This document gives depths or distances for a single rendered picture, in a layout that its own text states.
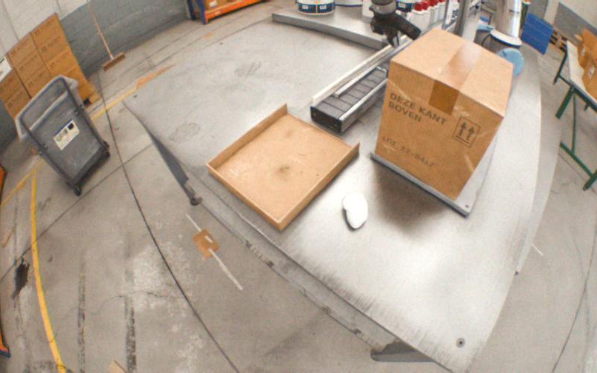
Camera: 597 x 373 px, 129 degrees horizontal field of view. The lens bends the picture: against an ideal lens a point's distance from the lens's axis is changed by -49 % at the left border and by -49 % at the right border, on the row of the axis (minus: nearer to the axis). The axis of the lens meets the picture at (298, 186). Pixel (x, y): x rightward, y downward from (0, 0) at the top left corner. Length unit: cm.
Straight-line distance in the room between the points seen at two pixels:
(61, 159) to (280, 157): 193
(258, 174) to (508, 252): 66
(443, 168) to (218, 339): 124
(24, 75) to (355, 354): 394
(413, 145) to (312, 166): 25
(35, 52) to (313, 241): 349
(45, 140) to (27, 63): 160
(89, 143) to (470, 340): 248
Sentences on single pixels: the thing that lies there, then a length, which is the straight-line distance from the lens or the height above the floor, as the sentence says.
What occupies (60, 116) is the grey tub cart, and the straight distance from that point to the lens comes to 223.
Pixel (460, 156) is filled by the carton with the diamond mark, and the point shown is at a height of 98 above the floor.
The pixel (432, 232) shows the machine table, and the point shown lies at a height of 83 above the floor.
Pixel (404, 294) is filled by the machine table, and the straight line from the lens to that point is 58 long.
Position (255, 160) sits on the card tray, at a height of 83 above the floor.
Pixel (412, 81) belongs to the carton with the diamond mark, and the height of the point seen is 109.
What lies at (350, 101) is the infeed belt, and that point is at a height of 88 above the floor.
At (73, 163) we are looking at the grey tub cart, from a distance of 241.
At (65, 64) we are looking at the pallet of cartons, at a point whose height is 70.
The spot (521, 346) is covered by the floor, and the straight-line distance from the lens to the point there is 182.
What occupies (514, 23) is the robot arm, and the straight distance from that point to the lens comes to 96.
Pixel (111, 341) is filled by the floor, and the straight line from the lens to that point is 181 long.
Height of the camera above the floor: 137
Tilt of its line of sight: 55 degrees down
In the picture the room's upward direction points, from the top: 7 degrees counter-clockwise
